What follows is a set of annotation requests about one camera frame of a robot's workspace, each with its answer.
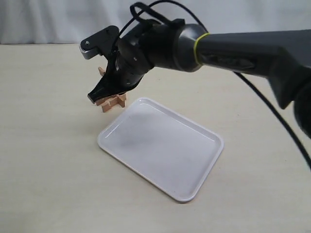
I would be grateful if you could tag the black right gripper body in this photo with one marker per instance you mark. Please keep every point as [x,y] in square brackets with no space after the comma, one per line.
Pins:
[128,64]

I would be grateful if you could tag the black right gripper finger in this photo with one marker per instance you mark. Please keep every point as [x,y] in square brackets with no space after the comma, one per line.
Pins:
[102,90]
[118,90]

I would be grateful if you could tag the notched wooden block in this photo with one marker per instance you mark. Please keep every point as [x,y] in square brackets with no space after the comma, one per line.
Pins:
[101,71]
[109,103]

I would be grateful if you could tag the light brown wooden block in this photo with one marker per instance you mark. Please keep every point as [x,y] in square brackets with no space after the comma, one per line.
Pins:
[101,101]

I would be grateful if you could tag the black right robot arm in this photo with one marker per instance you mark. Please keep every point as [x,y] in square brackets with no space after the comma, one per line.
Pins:
[282,57]

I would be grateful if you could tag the white plastic tray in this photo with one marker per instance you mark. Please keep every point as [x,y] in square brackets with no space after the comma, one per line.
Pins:
[172,152]

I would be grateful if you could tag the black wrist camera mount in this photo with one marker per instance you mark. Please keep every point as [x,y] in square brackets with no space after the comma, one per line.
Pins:
[99,43]

